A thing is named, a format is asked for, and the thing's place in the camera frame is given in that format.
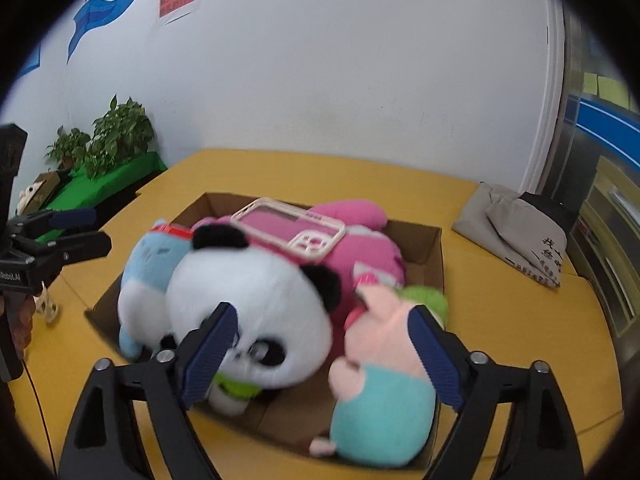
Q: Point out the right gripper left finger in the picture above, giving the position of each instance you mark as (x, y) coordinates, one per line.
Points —
(104, 441)

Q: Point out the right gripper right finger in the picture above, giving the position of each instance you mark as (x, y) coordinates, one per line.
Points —
(540, 441)

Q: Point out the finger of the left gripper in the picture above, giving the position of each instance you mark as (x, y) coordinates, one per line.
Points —
(46, 220)
(73, 249)

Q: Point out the blue cat plush toy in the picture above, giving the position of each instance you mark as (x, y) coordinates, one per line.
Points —
(141, 304)

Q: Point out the pink pig plush toy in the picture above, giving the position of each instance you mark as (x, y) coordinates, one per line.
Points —
(385, 401)

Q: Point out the panda plush toy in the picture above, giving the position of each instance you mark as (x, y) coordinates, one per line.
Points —
(284, 332)

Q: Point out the left hand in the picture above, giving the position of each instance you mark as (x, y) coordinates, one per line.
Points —
(20, 323)

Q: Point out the green cloth covered bench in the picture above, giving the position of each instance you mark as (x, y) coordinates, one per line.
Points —
(106, 195)

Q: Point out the small potted plant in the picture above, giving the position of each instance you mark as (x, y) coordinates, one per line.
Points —
(68, 149)

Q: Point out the green potted plant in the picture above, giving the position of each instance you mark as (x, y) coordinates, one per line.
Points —
(123, 133)

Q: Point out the grey fabric bag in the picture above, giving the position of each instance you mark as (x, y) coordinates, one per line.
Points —
(527, 231)

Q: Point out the pink white toy phone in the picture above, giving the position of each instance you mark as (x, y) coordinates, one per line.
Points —
(296, 231)

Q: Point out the pink bear plush toy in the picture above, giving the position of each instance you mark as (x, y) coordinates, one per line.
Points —
(361, 250)

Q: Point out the yellow sticky notes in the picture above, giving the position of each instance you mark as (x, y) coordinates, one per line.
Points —
(609, 90)

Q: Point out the black camera box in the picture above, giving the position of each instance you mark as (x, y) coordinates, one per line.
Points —
(12, 143)

